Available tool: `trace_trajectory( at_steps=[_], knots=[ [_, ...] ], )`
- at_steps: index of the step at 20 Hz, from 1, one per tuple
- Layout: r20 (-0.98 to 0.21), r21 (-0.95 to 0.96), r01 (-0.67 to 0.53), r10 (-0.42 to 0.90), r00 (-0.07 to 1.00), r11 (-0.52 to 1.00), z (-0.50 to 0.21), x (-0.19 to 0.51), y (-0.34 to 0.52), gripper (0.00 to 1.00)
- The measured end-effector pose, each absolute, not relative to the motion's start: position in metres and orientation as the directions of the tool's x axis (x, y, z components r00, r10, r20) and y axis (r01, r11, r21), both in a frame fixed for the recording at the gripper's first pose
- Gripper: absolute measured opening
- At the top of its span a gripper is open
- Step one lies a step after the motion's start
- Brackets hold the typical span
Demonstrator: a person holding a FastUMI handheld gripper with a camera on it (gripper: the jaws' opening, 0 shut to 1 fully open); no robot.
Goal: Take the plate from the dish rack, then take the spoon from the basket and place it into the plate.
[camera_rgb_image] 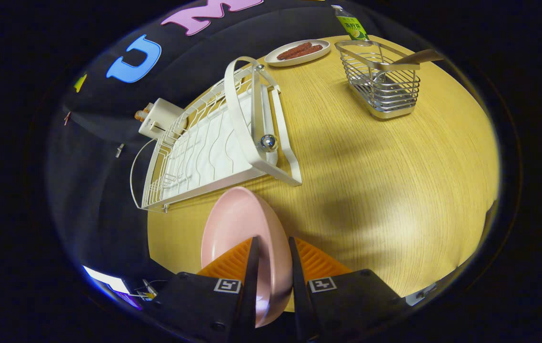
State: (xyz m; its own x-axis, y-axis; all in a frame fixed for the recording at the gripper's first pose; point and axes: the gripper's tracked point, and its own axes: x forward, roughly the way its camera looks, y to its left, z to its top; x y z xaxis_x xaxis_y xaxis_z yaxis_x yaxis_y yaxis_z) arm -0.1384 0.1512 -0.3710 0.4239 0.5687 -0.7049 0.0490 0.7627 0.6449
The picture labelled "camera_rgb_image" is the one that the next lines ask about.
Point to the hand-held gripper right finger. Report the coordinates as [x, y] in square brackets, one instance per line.
[299, 305]

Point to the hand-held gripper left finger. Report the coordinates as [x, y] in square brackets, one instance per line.
[251, 286]

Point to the pink plate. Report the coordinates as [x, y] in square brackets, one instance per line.
[237, 224]

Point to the white oval serving dish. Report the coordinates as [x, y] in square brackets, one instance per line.
[326, 46]

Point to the computer monitor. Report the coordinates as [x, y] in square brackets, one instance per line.
[109, 283]

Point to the white cloth clip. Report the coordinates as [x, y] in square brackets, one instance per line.
[119, 150]

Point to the white toaster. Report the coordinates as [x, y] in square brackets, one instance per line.
[159, 119]

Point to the black backdrop cloth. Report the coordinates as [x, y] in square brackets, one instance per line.
[85, 181]

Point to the toasted bread slice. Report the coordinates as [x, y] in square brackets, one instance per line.
[141, 114]

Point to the brown meat piece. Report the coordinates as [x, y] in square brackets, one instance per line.
[292, 51]
[313, 49]

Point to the copper cloth clip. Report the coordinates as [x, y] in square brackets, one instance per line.
[66, 118]

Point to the green drink bottle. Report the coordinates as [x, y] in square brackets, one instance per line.
[353, 26]

